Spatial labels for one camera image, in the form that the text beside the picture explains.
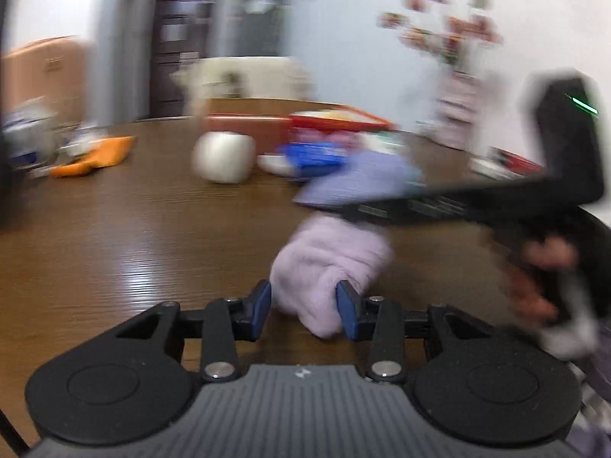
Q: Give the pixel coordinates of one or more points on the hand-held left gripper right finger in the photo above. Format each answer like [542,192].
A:
[346,311]

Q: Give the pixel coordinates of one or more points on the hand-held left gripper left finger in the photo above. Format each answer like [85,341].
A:
[260,306]

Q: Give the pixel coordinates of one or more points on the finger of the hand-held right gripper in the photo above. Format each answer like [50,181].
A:
[429,203]

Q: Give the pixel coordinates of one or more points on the lilac fluffy cloth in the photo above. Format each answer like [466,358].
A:
[329,262]

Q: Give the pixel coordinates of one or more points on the white foam cylinder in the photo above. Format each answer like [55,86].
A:
[223,157]

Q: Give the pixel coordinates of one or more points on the orange cardboard box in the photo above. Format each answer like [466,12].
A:
[248,128]

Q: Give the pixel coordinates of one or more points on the person's right forearm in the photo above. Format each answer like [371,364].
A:
[580,338]

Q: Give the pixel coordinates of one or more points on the lavender soft cloth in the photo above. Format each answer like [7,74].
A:
[363,179]

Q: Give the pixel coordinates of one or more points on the person's right hand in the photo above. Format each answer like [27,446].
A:
[539,267]

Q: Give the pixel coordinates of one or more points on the pink textured vase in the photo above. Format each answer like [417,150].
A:
[457,105]

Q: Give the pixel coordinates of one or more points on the blue packet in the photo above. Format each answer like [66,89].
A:
[312,155]

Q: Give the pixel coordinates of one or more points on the artificial pink flowers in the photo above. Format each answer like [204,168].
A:
[453,24]

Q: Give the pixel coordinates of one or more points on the beige jacket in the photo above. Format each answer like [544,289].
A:
[248,74]

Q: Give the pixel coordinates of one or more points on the orange elastic band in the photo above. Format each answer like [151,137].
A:
[95,156]

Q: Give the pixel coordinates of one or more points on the grey refrigerator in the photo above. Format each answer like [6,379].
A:
[260,26]

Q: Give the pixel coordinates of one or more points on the dark brown door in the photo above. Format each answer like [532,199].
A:
[179,52]

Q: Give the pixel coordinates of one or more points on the blue and white plastic pack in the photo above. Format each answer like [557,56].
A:
[26,129]

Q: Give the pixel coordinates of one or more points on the pink suitcase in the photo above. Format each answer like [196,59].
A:
[45,76]

